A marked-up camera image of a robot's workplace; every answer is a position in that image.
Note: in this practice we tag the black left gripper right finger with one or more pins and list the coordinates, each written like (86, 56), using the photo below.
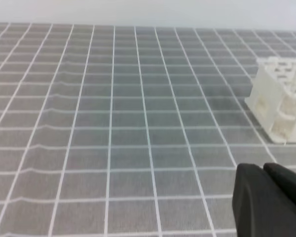
(284, 178)

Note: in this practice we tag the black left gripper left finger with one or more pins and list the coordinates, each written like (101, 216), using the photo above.
(260, 208)

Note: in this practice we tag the white test tube rack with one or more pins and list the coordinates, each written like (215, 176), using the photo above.
(273, 98)

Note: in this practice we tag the grey checked tablecloth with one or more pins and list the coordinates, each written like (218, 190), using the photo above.
(112, 131)

